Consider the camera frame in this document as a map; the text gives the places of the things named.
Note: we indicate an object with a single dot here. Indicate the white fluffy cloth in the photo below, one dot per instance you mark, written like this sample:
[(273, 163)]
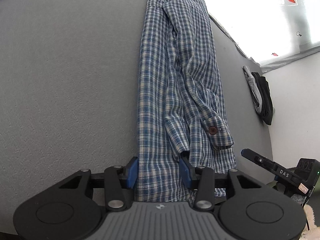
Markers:
[(312, 217)]

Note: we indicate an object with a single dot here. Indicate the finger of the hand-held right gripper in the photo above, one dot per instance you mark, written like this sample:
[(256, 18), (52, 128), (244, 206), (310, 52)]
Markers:
[(257, 158)]

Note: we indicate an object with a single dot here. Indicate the folded grey garment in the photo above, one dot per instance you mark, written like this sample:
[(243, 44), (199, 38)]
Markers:
[(252, 87)]

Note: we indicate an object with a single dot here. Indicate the white printed sheet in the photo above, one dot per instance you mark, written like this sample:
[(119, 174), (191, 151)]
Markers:
[(270, 22)]

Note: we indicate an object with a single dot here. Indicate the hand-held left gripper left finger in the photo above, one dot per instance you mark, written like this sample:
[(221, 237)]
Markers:
[(132, 173)]

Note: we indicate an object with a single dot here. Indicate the blue plaid shirt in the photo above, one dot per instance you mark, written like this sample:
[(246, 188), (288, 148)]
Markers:
[(180, 92)]

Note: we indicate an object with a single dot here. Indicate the folded black garment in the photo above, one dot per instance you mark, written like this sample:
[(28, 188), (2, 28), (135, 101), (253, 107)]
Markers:
[(266, 97)]

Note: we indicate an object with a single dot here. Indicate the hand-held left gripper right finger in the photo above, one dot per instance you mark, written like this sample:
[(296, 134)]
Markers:
[(186, 173)]

